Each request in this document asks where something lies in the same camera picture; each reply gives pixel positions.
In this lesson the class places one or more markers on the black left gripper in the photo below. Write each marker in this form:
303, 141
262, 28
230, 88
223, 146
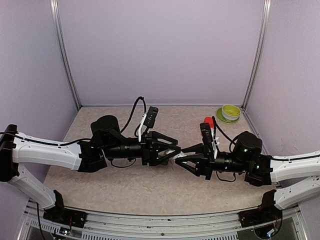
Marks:
150, 155

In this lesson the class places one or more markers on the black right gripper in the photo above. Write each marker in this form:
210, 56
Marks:
205, 166

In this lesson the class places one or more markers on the small white pill bottle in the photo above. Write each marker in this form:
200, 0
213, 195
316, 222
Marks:
172, 154

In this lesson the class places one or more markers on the green pill organizer box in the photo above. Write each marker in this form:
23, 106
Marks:
165, 163

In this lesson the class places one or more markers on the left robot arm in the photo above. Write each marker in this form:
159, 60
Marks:
85, 155

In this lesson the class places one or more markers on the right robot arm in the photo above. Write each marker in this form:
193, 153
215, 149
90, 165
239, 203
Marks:
259, 170

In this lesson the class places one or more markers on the orange pill bottle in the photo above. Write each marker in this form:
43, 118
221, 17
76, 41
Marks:
209, 120

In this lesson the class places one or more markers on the green plate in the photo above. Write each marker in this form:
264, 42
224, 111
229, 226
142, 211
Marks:
223, 119

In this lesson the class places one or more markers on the white bowl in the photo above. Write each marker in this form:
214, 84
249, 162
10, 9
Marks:
231, 116

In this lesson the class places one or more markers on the lime green bowl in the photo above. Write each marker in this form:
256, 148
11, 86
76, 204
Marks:
230, 110

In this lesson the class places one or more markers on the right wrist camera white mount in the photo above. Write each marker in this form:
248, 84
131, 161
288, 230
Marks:
208, 138

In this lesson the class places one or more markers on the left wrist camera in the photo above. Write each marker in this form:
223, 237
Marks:
148, 120

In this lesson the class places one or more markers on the front aluminium rail base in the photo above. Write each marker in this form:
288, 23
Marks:
115, 226

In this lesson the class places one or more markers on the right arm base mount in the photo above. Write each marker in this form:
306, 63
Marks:
264, 213

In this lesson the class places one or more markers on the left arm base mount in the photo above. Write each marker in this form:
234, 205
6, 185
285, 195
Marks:
62, 215

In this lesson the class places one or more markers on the right aluminium frame post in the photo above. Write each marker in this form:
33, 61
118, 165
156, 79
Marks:
258, 53

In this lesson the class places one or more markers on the aluminium frame post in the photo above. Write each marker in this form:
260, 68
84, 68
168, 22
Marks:
54, 5
258, 53

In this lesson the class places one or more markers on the left aluminium frame post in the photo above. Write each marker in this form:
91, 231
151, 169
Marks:
54, 5

